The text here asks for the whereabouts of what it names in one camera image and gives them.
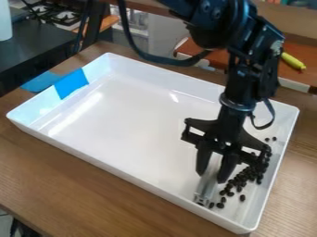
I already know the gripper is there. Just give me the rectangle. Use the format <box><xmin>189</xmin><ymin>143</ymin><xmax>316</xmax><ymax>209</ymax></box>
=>
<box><xmin>179</xmin><ymin>102</ymin><xmax>273</xmax><ymax>184</ymax></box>

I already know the pile of black bits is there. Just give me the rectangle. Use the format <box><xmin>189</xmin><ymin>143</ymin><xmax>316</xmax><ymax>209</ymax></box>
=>
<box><xmin>208</xmin><ymin>136</ymin><xmax>279</xmax><ymax>209</ymax></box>

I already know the white tray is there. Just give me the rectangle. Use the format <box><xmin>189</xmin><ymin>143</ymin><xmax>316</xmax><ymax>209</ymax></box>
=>
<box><xmin>5</xmin><ymin>52</ymin><xmax>301</xmax><ymax>235</ymax></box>

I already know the yellow toy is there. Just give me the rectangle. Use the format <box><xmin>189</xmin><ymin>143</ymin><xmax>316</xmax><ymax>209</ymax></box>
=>
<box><xmin>279</xmin><ymin>52</ymin><xmax>309</xmax><ymax>71</ymax></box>

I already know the blue tape piece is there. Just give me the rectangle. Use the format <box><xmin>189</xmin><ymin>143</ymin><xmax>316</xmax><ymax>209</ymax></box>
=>
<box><xmin>53</xmin><ymin>68</ymin><xmax>91</xmax><ymax>101</ymax></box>
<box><xmin>19</xmin><ymin>70</ymin><xmax>68</xmax><ymax>94</ymax></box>

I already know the toy stove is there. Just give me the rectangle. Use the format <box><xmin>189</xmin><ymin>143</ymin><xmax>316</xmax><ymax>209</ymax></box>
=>
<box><xmin>23</xmin><ymin>0</ymin><xmax>90</xmax><ymax>27</ymax></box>

